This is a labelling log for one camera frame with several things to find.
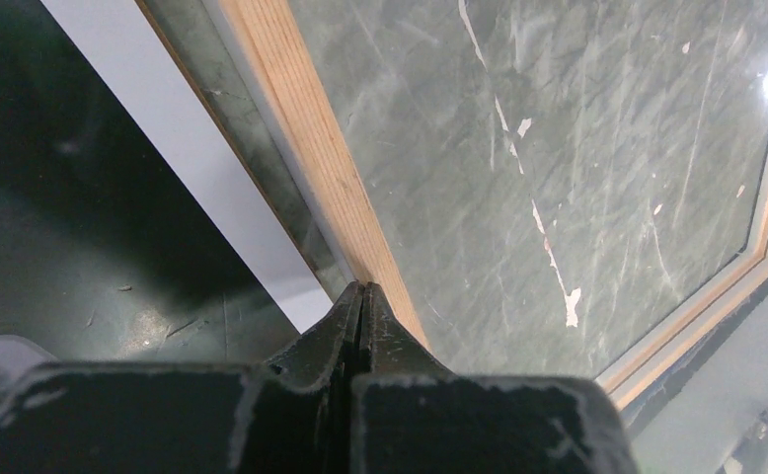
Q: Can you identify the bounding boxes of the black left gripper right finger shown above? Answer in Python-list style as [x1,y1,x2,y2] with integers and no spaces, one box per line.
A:
[350,283,638,473]

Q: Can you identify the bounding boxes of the brown backing board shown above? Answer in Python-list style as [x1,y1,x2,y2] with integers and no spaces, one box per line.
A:
[134,1,323,292]

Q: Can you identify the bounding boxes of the white wooden picture frame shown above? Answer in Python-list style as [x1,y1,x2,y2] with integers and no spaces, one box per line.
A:
[209,1,768,408]

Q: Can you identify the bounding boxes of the printed photo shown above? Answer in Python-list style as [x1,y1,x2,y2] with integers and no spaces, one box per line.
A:
[0,1,297,363]

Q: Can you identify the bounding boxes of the clear plastic sheet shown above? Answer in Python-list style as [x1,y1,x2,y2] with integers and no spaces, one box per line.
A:
[291,1,768,377]

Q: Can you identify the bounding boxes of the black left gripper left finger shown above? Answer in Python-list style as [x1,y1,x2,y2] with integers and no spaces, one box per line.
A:
[0,282,364,473]

